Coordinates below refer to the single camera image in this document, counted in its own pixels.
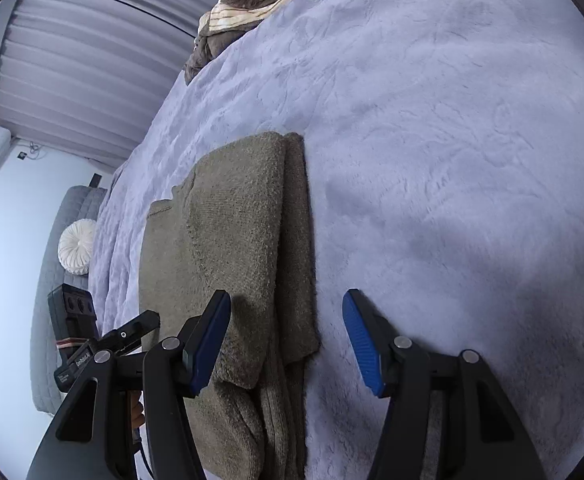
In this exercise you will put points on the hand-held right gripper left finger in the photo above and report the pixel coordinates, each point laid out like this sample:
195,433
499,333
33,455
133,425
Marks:
206,345

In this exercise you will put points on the lavender plush blanket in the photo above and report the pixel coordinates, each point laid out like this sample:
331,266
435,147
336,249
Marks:
432,160

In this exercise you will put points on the grey quilted pad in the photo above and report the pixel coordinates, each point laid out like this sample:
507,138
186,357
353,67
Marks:
46,320

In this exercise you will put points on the grey pleated curtain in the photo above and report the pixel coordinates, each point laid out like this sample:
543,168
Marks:
86,70

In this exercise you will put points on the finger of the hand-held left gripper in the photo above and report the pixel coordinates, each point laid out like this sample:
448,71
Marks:
136,327

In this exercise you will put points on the round white pleated cushion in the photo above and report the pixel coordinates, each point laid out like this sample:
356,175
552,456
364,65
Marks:
76,247

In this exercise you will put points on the cream striped brown-lined garment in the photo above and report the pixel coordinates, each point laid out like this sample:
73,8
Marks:
252,5

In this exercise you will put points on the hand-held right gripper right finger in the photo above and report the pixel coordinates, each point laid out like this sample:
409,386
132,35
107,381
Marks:
364,345

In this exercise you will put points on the olive brown knit sweater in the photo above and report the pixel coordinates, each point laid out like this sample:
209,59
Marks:
242,230

